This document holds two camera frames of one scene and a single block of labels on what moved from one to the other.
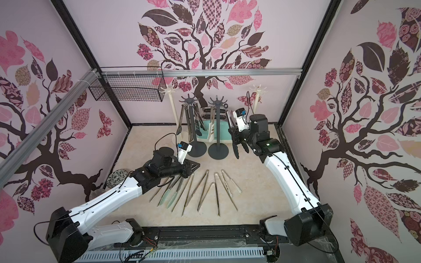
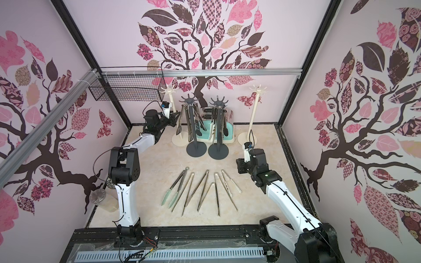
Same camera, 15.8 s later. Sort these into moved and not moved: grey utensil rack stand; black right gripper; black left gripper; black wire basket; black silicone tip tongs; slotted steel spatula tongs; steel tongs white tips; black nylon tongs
Moved: black left gripper; black nylon tongs; black right gripper
Not moved: black silicone tip tongs; grey utensil rack stand; black wire basket; slotted steel spatula tongs; steel tongs white tips
